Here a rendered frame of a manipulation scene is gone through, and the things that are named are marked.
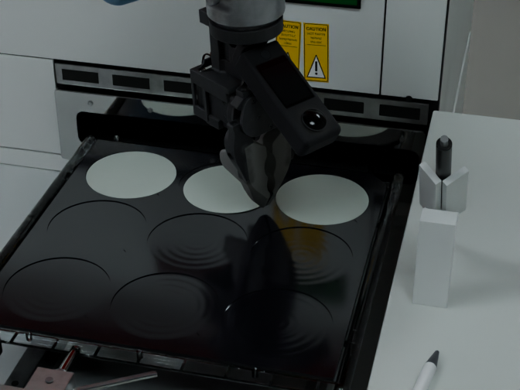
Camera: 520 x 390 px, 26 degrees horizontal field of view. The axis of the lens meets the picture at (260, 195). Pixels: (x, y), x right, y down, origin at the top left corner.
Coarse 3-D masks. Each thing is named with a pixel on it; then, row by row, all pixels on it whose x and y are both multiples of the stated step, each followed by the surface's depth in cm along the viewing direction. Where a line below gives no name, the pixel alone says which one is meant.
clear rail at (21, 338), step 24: (0, 336) 102; (24, 336) 101; (48, 336) 101; (120, 360) 99; (144, 360) 99; (168, 360) 99; (192, 360) 98; (264, 384) 97; (288, 384) 96; (312, 384) 96; (336, 384) 96
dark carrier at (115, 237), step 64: (64, 192) 122; (384, 192) 122; (64, 256) 112; (128, 256) 112; (192, 256) 112; (256, 256) 112; (320, 256) 112; (0, 320) 103; (64, 320) 103; (128, 320) 104; (192, 320) 104; (256, 320) 104; (320, 320) 104
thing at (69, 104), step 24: (72, 96) 133; (96, 96) 132; (120, 96) 132; (144, 96) 132; (72, 120) 135; (168, 120) 132; (192, 120) 131; (336, 120) 127; (360, 120) 127; (72, 144) 137; (360, 144) 127; (384, 144) 127; (408, 144) 126; (408, 192) 129
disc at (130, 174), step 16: (112, 160) 128; (128, 160) 128; (144, 160) 128; (160, 160) 128; (96, 176) 125; (112, 176) 125; (128, 176) 125; (144, 176) 125; (160, 176) 125; (112, 192) 122; (128, 192) 122; (144, 192) 122
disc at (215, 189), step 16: (192, 176) 125; (208, 176) 125; (224, 176) 125; (192, 192) 122; (208, 192) 122; (224, 192) 122; (240, 192) 122; (208, 208) 119; (224, 208) 119; (240, 208) 119
